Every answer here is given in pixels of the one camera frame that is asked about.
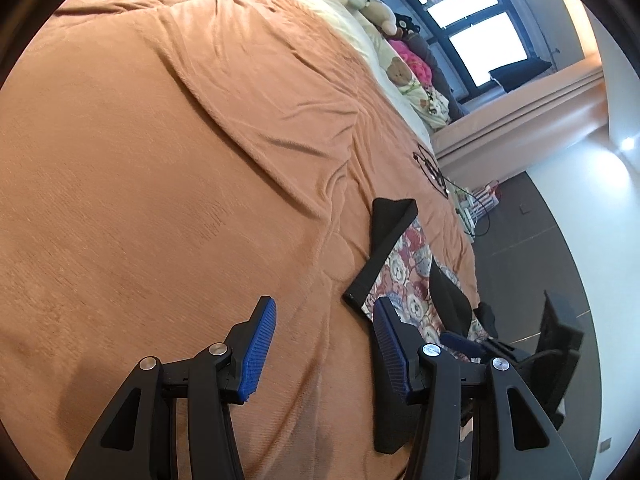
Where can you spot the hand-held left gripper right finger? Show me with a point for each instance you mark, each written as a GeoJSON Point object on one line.
{"type": "Point", "coordinates": [392, 355]}

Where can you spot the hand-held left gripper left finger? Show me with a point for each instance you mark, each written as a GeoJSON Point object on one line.
{"type": "Point", "coordinates": [260, 350]}

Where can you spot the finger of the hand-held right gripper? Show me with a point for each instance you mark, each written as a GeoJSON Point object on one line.
{"type": "Point", "coordinates": [460, 344]}

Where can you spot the black pants with printed lining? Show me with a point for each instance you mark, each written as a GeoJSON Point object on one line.
{"type": "Point", "coordinates": [400, 270]}

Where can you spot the white rack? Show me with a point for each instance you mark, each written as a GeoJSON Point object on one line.
{"type": "Point", "coordinates": [480, 205]}

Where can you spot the peach curtain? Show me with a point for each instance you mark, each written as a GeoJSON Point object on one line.
{"type": "Point", "coordinates": [525, 125]}

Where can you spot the orange blanket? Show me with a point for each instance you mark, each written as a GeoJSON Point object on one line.
{"type": "Point", "coordinates": [150, 160]}

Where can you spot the printed pillow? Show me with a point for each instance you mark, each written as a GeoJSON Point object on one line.
{"type": "Point", "coordinates": [435, 107]}

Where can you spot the blue hanging cloth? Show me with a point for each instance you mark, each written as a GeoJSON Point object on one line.
{"type": "Point", "coordinates": [520, 74]}

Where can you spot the dark grey cloth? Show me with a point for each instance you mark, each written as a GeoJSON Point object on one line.
{"type": "Point", "coordinates": [440, 70]}

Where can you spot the pink cloth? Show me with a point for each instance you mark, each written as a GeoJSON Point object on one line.
{"type": "Point", "coordinates": [415, 62]}

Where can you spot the dark framed window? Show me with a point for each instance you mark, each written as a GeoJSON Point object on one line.
{"type": "Point", "coordinates": [475, 40]}

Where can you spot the black plush toy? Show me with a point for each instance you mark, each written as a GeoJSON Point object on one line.
{"type": "Point", "coordinates": [406, 25]}

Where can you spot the grey plush toy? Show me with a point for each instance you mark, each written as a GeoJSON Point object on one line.
{"type": "Point", "coordinates": [375, 10]}

